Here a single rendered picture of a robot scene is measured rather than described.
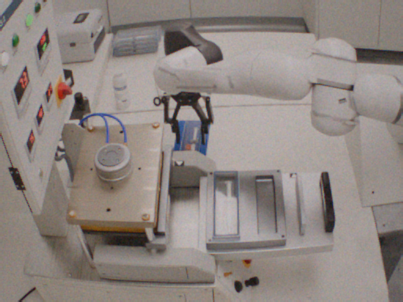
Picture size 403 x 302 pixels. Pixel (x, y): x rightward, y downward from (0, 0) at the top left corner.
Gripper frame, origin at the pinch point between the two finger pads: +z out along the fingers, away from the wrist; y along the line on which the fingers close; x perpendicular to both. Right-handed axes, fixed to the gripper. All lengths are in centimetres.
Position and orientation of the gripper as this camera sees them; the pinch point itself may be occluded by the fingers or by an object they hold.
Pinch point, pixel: (190, 134)
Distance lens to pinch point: 156.8
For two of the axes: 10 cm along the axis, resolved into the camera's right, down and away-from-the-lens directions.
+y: 9.9, 0.3, -1.3
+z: 0.7, 7.2, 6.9
